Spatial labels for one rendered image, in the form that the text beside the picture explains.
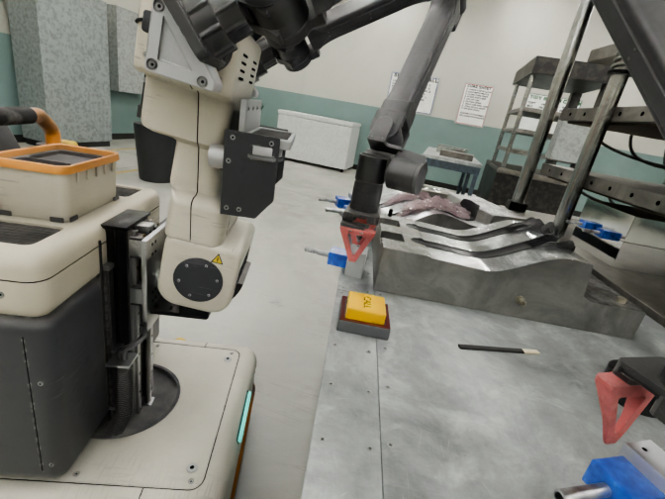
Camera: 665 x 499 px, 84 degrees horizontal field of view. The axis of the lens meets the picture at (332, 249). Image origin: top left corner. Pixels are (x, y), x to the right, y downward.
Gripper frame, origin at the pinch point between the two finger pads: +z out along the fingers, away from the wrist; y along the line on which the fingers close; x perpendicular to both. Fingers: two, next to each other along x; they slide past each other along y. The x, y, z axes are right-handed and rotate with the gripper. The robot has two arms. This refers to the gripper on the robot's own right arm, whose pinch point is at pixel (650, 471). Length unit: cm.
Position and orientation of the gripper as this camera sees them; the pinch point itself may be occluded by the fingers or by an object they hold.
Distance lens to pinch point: 50.5
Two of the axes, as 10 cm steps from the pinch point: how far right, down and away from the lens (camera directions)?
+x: -9.6, -0.7, -2.8
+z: -1.7, 9.2, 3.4
